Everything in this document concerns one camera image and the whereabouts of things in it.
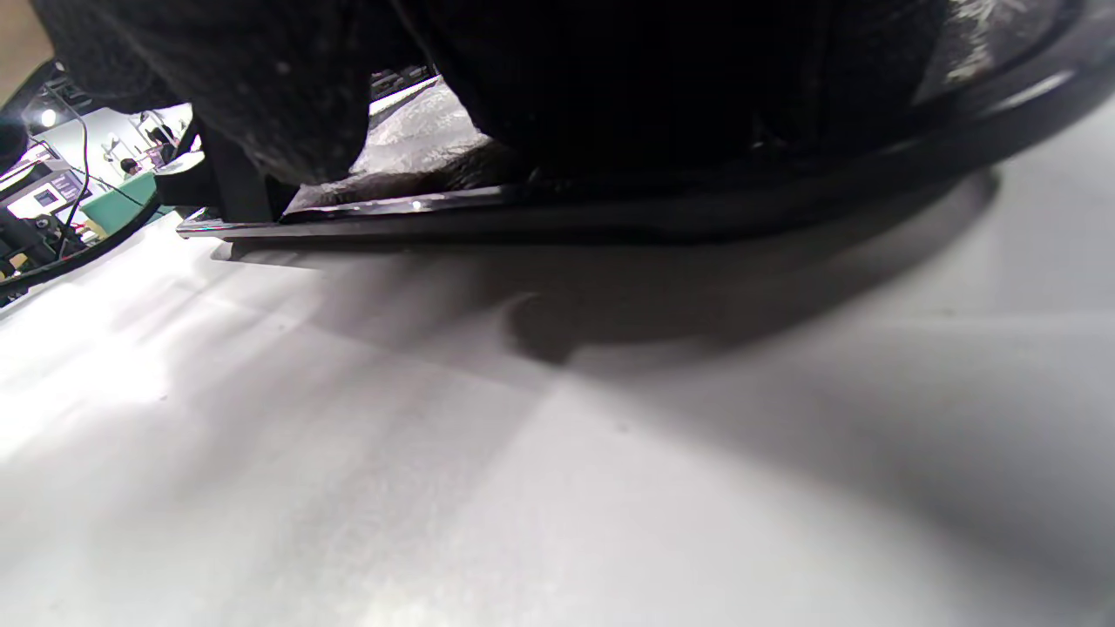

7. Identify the person's left hand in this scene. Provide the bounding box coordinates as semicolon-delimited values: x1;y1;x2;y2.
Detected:
155;118;293;223

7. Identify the black plastic tray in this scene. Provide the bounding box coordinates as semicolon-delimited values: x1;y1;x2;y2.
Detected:
179;0;1115;246

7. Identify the brown leather bag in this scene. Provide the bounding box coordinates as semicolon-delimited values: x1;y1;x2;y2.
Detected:
287;78;528;212

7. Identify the person's right hand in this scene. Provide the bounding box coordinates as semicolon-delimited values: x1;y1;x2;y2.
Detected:
30;0;950;188

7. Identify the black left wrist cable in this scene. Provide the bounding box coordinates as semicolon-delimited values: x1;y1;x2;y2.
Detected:
0;200;166;297

